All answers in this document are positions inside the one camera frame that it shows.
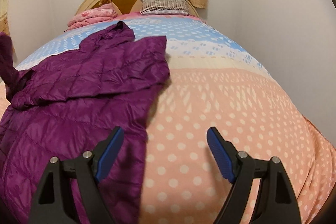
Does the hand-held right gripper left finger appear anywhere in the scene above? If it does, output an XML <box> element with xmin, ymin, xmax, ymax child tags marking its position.
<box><xmin>28</xmin><ymin>126</ymin><xmax>125</xmax><ymax>224</ymax></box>

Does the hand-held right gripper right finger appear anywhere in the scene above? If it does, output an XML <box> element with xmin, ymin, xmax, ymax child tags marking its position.
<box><xmin>206</xmin><ymin>127</ymin><xmax>302</xmax><ymax>224</ymax></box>

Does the purple quilted down jacket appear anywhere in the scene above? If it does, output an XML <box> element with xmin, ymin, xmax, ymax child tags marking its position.
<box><xmin>0</xmin><ymin>21</ymin><xmax>171</xmax><ymax>224</ymax></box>

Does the pastel dotted bed blanket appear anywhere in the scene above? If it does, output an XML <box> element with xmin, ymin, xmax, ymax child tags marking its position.
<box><xmin>0</xmin><ymin>14</ymin><xmax>336</xmax><ymax>224</ymax></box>

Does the pink folded floral quilt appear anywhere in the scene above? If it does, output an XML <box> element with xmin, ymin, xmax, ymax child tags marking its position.
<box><xmin>67</xmin><ymin>3</ymin><xmax>118</xmax><ymax>29</ymax></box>

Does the striped floral pillow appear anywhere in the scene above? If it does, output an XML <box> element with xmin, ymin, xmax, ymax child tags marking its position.
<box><xmin>139</xmin><ymin>0</ymin><xmax>190</xmax><ymax>15</ymax></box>

